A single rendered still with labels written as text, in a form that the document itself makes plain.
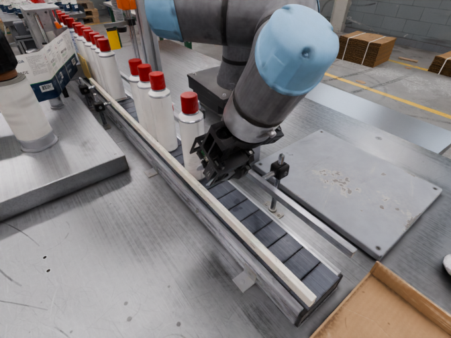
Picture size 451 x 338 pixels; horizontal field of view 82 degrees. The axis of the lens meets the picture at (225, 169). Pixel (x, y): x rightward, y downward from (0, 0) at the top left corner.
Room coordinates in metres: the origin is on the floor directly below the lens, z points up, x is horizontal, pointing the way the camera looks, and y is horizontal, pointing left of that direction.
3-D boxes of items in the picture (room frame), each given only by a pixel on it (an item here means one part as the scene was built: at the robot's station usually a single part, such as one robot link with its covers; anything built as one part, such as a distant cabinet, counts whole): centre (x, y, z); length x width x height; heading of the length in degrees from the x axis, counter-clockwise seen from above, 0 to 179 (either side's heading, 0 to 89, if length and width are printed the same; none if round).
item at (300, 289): (0.59, 0.20, 0.91); 1.07 x 0.01 x 0.02; 38
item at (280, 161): (0.39, -0.09, 0.91); 0.07 x 0.03 x 0.16; 128
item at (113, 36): (0.85, 0.34, 1.09); 0.03 x 0.01 x 0.06; 128
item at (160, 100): (0.59, 0.16, 0.98); 0.05 x 0.05 x 0.20
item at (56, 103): (0.83, 0.58, 0.97); 0.05 x 0.05 x 0.19
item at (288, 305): (0.84, 0.35, 0.85); 1.65 x 0.11 x 0.05; 38
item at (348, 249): (0.64, 0.14, 0.96); 1.07 x 0.01 x 0.01; 38
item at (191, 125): (0.47, 0.07, 0.98); 0.05 x 0.05 x 0.20
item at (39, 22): (1.12, 0.68, 1.01); 0.14 x 0.13 x 0.26; 38
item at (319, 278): (0.84, 0.35, 0.86); 1.65 x 0.08 x 0.04; 38
